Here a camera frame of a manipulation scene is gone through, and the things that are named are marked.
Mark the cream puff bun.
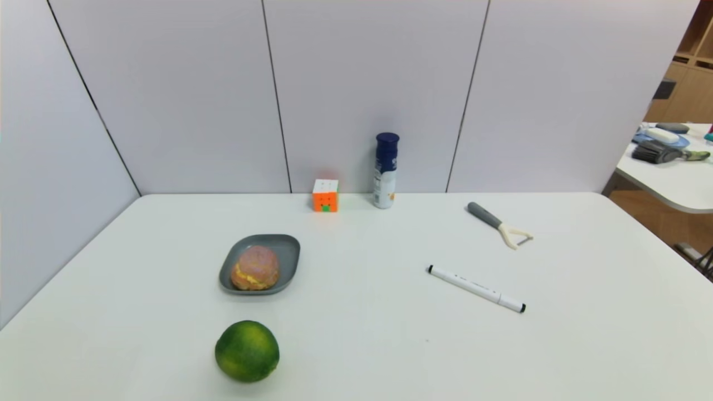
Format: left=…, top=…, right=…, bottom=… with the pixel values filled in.
left=230, top=245, right=280, bottom=291

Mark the gray rectangular dish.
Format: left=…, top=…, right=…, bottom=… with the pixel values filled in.
left=218, top=234, right=301, bottom=296

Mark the orange white puzzle cube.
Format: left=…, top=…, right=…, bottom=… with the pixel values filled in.
left=312, top=179, right=339, bottom=213

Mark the blue white spray can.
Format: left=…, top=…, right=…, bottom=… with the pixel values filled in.
left=373, top=132, right=400, bottom=209

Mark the white marker pen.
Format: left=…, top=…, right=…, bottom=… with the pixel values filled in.
left=427, top=265, right=526, bottom=314

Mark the green citrus fruit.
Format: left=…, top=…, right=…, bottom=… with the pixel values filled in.
left=214, top=320, right=280, bottom=384

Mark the blue plate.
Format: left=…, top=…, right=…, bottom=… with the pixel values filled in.
left=633, top=129, right=690, bottom=149

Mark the black bristle brush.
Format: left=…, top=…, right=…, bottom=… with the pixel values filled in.
left=632, top=140, right=711, bottom=164

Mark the white side table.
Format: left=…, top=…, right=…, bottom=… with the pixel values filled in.
left=602, top=123, right=713, bottom=215

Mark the dark chair base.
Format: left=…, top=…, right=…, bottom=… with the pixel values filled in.
left=674, top=242, right=713, bottom=282

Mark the wooden cabinet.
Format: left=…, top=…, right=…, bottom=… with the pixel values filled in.
left=645, top=0, right=713, bottom=124

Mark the gray handled cream peeler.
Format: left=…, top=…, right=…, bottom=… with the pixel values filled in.
left=467, top=202, right=534, bottom=250

